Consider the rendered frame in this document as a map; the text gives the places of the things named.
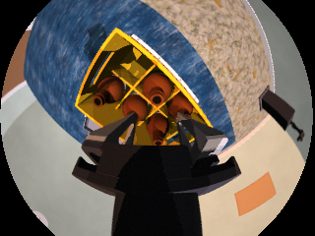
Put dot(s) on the orange divided crate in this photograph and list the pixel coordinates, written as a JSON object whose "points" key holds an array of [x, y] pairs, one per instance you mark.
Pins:
{"points": [[128, 63]]}

